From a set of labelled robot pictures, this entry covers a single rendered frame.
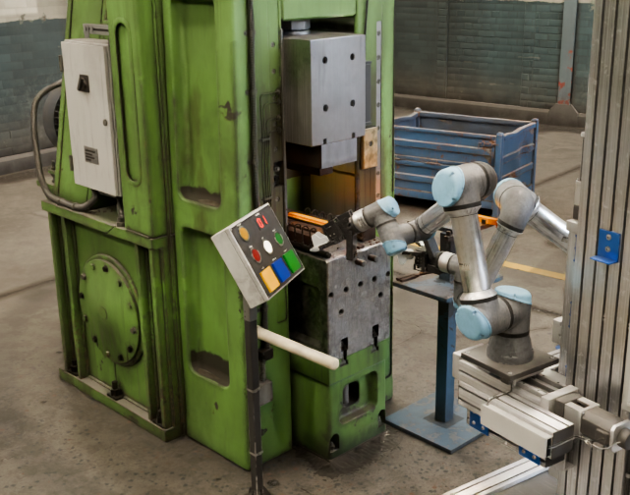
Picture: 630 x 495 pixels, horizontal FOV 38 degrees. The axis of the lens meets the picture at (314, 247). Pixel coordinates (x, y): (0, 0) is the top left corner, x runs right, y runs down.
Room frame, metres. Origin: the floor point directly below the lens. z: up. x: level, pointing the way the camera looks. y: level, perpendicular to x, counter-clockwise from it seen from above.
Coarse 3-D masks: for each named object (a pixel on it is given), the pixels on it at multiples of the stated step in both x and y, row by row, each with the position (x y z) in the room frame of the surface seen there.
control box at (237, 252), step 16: (240, 224) 2.97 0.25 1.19; (256, 224) 3.06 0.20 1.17; (272, 224) 3.15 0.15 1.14; (224, 240) 2.91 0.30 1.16; (240, 240) 2.92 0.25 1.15; (256, 240) 3.00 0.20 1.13; (272, 240) 3.09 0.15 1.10; (288, 240) 3.18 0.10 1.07; (224, 256) 2.91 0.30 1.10; (240, 256) 2.89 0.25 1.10; (272, 256) 3.03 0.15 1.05; (240, 272) 2.89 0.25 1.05; (256, 272) 2.88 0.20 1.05; (240, 288) 2.89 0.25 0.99; (256, 288) 2.87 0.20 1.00; (256, 304) 2.87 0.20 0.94
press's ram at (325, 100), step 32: (320, 32) 3.72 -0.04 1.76; (288, 64) 3.50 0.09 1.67; (320, 64) 3.45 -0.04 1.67; (352, 64) 3.57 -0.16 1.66; (288, 96) 3.50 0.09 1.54; (320, 96) 3.45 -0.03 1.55; (352, 96) 3.57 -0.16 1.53; (288, 128) 3.51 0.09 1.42; (320, 128) 3.44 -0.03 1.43; (352, 128) 3.57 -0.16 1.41
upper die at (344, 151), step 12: (288, 144) 3.58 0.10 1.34; (300, 144) 3.53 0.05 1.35; (324, 144) 3.46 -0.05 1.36; (336, 144) 3.50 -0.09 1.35; (348, 144) 3.55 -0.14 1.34; (288, 156) 3.58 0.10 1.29; (300, 156) 3.53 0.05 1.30; (312, 156) 3.48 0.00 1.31; (324, 156) 3.46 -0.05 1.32; (336, 156) 3.50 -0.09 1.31; (348, 156) 3.55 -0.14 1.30
